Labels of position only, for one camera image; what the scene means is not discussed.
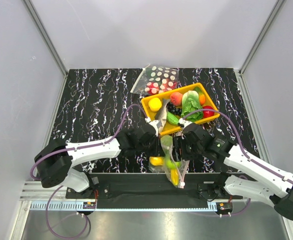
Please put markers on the red fake tomato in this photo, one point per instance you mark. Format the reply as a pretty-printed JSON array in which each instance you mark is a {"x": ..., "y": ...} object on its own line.
[{"x": 207, "y": 113}]

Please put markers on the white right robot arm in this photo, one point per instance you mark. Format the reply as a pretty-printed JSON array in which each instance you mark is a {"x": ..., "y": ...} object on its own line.
[{"x": 269, "y": 184}]

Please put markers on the fake peach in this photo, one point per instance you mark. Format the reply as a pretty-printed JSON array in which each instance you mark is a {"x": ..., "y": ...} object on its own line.
[{"x": 176, "y": 98}]

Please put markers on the yellow fake lemon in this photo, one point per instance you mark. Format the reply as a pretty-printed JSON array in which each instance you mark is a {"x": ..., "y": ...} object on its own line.
[{"x": 156, "y": 160}]

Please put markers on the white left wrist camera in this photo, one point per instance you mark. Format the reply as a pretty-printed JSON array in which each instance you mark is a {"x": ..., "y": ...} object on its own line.
[{"x": 158, "y": 125}]

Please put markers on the fake black grapes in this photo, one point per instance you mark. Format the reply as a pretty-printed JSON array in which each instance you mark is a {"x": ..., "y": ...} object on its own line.
[{"x": 174, "y": 109}]

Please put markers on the polka dot zip bag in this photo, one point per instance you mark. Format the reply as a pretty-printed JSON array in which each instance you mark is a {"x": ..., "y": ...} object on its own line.
[{"x": 154, "y": 80}]

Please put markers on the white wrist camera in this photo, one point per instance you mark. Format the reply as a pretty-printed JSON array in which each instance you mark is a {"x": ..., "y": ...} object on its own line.
[
  {"x": 158, "y": 125},
  {"x": 184, "y": 123}
]

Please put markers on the green fake cucumber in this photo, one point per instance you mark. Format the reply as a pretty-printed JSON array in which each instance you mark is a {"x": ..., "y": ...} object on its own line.
[{"x": 172, "y": 119}]

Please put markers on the small fake carrot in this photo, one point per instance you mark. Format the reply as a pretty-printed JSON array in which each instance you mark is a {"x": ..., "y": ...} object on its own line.
[{"x": 202, "y": 98}]

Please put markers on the yellow plastic bin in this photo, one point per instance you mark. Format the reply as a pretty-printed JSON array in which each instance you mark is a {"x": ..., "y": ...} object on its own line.
[{"x": 153, "y": 103}]

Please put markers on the green fake cabbage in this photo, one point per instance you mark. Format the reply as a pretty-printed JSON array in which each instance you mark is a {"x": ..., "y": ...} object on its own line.
[{"x": 191, "y": 103}]

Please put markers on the yellow fake banana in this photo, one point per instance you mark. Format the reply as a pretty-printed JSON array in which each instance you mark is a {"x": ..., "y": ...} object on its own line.
[{"x": 174, "y": 177}]

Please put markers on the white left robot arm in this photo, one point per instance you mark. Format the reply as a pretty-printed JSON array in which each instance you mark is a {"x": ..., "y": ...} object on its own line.
[{"x": 57, "y": 161}]

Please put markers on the clear zip top bag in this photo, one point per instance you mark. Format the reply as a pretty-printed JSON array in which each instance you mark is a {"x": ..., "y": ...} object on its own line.
[{"x": 163, "y": 169}]

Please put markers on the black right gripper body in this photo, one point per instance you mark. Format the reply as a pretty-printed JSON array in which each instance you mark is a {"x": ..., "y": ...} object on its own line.
[{"x": 188, "y": 151}]

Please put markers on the green fake apple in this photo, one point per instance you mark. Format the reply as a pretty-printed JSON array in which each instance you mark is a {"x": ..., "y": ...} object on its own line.
[{"x": 170, "y": 164}]

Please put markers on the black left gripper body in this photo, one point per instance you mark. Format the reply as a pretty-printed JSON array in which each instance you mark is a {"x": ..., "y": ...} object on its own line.
[{"x": 154, "y": 150}]

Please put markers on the grey fake fish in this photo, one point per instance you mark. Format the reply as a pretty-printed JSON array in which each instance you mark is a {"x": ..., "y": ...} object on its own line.
[{"x": 161, "y": 115}]

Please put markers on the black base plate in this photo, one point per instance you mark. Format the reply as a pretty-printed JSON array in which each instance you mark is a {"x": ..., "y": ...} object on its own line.
[{"x": 197, "y": 185}]

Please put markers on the green fake leaf vegetable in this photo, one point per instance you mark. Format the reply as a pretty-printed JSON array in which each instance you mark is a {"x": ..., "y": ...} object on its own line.
[{"x": 166, "y": 142}]

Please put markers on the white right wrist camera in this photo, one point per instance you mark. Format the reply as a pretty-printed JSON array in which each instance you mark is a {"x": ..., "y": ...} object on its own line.
[{"x": 184, "y": 123}]

